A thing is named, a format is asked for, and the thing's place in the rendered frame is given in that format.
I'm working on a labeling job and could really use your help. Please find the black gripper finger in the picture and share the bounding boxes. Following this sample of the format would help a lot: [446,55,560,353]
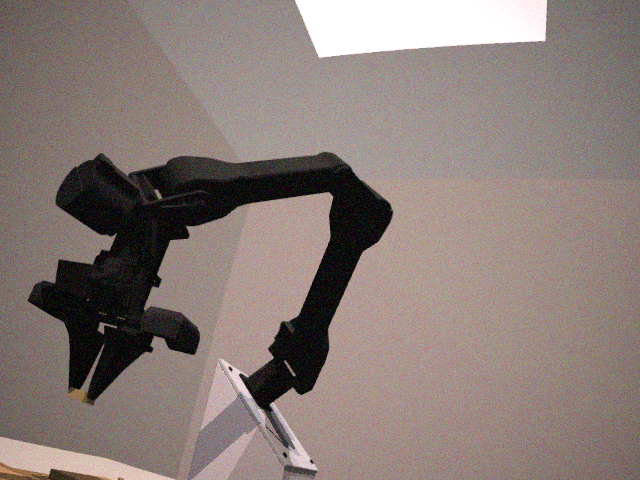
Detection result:
[87,326,153,400]
[58,313,104,390]

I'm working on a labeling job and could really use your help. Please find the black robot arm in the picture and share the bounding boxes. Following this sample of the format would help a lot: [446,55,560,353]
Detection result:
[54,152,394,412]

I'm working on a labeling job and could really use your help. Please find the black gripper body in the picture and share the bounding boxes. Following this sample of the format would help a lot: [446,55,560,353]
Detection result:
[27,244,200,355]

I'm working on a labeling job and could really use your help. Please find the tan square block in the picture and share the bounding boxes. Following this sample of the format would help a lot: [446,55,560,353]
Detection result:
[66,387,96,405]

